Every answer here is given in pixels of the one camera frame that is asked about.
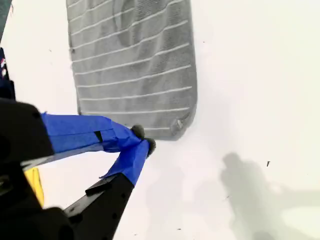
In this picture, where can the yellow object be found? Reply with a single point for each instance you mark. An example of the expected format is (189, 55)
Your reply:
(36, 185)

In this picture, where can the grey white-striped towel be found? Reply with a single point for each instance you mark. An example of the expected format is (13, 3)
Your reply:
(135, 62)

